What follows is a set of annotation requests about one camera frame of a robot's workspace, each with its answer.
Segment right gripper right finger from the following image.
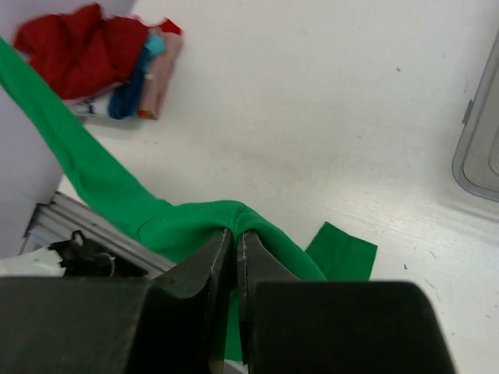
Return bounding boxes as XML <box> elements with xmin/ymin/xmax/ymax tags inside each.
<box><xmin>237</xmin><ymin>231</ymin><xmax>331</xmax><ymax>373</ymax></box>

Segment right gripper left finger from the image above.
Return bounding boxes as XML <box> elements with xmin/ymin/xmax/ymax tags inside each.
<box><xmin>138</xmin><ymin>229</ymin><xmax>234</xmax><ymax>373</ymax></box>

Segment green t shirt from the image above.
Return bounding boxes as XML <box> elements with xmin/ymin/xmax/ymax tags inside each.
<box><xmin>1</xmin><ymin>43</ymin><xmax>380</xmax><ymax>372</ymax></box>

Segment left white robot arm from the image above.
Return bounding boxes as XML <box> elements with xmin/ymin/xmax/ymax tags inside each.
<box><xmin>1</xmin><ymin>230</ymin><xmax>117</xmax><ymax>277</ymax></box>

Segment blue folded shirt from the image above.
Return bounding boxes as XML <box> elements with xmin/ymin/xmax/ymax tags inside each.
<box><xmin>108</xmin><ymin>34</ymin><xmax>167</xmax><ymax>119</ymax></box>

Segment white printed folded shirt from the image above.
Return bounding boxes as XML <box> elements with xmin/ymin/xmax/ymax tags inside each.
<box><xmin>69</xmin><ymin>95</ymin><xmax>111</xmax><ymax>118</ymax></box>

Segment grey plastic bin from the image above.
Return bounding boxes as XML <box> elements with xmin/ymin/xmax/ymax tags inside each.
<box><xmin>451</xmin><ymin>40</ymin><xmax>498</xmax><ymax>202</ymax></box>

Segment red t shirt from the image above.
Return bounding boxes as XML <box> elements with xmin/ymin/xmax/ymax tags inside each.
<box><xmin>13</xmin><ymin>3</ymin><xmax>183</xmax><ymax>101</ymax></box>

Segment aluminium frame rail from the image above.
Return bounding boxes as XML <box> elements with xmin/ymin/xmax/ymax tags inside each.
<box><xmin>19</xmin><ymin>192</ymin><xmax>175</xmax><ymax>279</ymax></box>

